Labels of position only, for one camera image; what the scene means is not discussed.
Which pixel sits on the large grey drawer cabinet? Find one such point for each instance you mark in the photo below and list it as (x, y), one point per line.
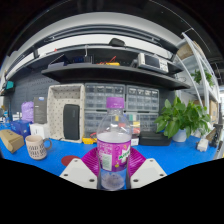
(100, 93)

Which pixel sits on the dark grey flat box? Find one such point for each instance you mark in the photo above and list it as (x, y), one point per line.
(40, 110)

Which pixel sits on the black wall shelf unit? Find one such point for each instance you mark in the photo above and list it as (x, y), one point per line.
(110, 73)

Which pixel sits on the green potted plant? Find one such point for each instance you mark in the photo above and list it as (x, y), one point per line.
(181, 116)

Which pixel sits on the clear colourful parts box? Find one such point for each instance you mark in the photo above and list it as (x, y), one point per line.
(146, 123)

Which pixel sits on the white power adapter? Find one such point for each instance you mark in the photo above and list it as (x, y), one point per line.
(202, 144)

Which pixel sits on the yellow multimeter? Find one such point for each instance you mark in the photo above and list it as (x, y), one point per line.
(88, 140)

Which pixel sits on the white shelf rack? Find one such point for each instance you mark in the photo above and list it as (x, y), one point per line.
(200, 66)

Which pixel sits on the small grey drawer cabinet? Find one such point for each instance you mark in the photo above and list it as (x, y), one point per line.
(143, 100)

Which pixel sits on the flat round red coaster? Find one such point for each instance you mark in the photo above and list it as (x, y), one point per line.
(68, 160)

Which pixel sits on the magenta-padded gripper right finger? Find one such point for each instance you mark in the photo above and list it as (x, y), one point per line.
(148, 170)

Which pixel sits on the white dotted fabric bin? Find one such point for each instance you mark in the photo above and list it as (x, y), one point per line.
(55, 113)

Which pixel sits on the brown cardboard box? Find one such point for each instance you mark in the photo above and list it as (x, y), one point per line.
(11, 140)

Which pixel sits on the plain black flat box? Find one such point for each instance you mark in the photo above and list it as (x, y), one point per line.
(155, 138)

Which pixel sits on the beige patterned mug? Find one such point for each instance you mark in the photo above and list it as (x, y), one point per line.
(36, 147)

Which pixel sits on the black case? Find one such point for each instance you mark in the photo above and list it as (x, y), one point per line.
(71, 121)

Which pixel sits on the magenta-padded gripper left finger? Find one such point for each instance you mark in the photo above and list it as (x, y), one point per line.
(77, 171)

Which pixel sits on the black box with white label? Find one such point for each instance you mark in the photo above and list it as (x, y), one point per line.
(135, 141)

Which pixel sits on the purple plastic bag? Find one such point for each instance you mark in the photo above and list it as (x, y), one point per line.
(28, 111)

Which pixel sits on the clear purple-label drink bottle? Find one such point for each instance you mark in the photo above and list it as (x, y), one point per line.
(114, 151)

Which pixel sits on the teal bin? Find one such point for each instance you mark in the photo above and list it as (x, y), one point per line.
(9, 85)

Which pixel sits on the blue box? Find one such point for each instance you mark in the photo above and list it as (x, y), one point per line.
(20, 128)

